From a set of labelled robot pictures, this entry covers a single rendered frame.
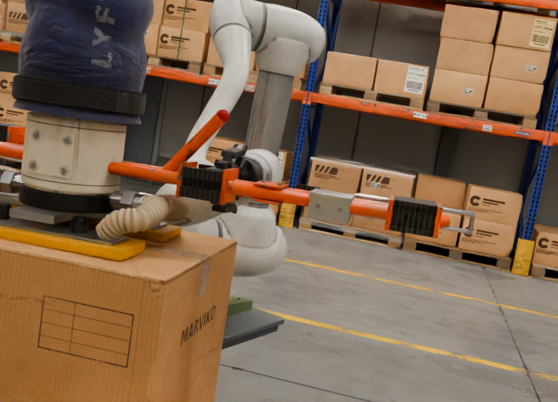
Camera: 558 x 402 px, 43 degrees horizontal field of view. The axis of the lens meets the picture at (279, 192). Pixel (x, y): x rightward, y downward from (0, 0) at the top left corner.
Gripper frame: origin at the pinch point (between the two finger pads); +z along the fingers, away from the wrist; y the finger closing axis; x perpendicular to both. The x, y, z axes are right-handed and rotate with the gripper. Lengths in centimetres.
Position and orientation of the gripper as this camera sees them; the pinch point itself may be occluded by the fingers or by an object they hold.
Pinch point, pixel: (217, 183)
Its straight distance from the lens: 121.9
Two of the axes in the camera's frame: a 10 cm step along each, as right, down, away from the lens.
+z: -1.8, 0.8, -9.8
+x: -9.7, -1.9, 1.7
